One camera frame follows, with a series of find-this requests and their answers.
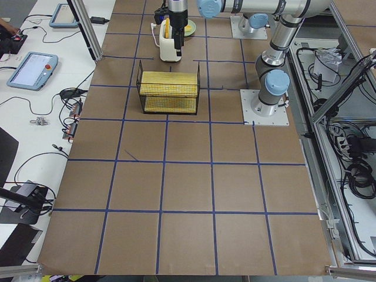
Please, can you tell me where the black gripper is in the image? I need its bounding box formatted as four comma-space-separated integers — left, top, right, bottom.
170, 9, 188, 56

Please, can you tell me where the cream white two-slot toaster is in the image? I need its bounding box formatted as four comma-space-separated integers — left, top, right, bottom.
159, 20, 182, 62

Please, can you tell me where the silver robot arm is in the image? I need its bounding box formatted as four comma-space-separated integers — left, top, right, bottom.
155, 0, 331, 66
166, 1, 305, 118

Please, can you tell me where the yellow bread slice in toaster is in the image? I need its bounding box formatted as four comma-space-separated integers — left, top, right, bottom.
164, 18, 170, 39

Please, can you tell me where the light green round plate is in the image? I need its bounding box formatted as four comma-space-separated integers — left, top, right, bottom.
184, 19, 196, 38

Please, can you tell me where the triangular toasted bread on plate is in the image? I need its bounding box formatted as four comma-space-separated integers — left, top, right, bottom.
184, 25, 196, 33

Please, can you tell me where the black power adapter brick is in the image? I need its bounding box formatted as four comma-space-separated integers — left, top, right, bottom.
90, 16, 109, 25

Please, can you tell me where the far blue teach pendant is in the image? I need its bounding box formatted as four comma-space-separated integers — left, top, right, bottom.
49, 3, 78, 28

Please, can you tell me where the blue teach pendant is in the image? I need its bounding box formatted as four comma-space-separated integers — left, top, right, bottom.
49, 3, 78, 28
6, 52, 59, 91

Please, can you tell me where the near blue teach pendant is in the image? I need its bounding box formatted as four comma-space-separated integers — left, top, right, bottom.
6, 52, 59, 91

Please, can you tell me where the crumpled white paper bag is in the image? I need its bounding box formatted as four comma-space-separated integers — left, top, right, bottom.
313, 48, 342, 83

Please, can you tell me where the white toaster power cord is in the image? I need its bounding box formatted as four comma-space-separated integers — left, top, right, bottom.
150, 22, 161, 49

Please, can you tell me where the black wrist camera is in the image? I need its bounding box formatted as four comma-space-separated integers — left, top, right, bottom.
154, 6, 169, 25

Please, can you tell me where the black wire rack with mats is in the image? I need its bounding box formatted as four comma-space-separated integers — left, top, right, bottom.
136, 63, 200, 115

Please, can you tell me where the aluminium frame post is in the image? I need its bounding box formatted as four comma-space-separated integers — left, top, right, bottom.
67, 0, 103, 62

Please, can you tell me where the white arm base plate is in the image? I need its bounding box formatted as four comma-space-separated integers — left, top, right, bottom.
240, 89, 290, 126

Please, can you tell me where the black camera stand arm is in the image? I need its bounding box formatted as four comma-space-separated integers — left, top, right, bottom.
0, 188, 44, 210

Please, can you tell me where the black cable bundle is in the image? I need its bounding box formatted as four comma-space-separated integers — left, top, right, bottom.
340, 158, 376, 200

